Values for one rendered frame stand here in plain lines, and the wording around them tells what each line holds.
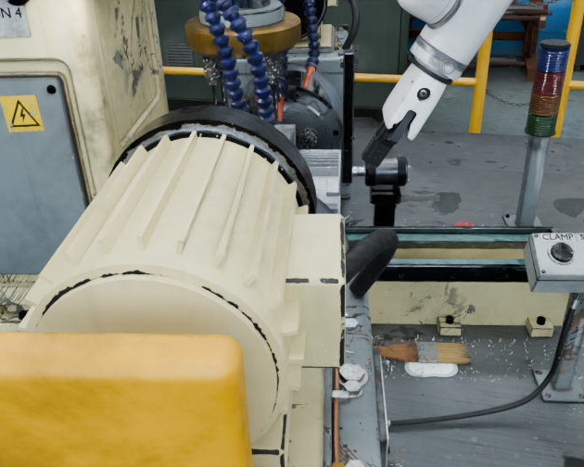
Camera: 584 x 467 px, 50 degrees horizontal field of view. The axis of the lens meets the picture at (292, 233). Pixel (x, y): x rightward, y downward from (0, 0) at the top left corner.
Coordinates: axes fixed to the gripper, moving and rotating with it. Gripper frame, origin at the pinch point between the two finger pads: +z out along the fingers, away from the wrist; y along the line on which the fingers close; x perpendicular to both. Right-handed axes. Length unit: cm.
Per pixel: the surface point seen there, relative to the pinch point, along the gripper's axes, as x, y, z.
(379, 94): -67, 318, 67
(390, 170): -9.2, 17.1, 7.4
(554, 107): -35, 33, -16
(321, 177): 4.9, 1.9, 9.1
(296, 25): 20.4, 2.9, -10.4
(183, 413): 21, -74, -9
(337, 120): 2.7, 27.3, 7.0
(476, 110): -95, 226, 28
